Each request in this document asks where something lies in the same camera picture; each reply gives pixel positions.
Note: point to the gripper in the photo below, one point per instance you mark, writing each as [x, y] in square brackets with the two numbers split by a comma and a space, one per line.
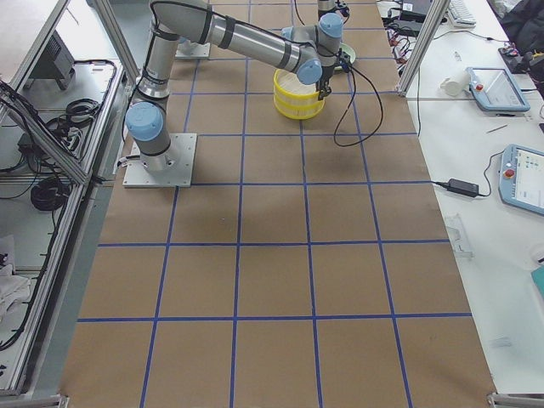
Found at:
[326, 80]

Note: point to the yellow steamer layer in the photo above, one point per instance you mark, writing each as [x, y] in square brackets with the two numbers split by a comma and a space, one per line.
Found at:
[298, 112]
[289, 90]

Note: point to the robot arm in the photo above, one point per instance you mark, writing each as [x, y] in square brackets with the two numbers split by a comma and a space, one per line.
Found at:
[309, 52]
[326, 7]

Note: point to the light green plate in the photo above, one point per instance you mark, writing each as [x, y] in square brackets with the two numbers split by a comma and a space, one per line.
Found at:
[344, 45]

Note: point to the white paper roll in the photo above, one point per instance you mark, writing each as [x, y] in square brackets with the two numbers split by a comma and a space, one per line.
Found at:
[456, 84]

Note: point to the black power adapter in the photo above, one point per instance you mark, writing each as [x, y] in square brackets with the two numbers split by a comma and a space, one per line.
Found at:
[462, 187]

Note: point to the teach pendant far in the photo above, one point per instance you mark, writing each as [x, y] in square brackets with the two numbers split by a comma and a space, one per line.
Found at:
[496, 91]

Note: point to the teach pendant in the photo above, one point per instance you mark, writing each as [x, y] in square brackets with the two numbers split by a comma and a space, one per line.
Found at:
[521, 178]
[496, 91]

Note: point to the teach pendant near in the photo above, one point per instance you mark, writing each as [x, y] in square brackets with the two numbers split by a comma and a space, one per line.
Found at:
[521, 178]

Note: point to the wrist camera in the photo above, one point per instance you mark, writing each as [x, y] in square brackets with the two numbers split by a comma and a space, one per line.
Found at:
[345, 59]

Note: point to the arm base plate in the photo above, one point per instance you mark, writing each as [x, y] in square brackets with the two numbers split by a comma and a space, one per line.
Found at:
[170, 169]

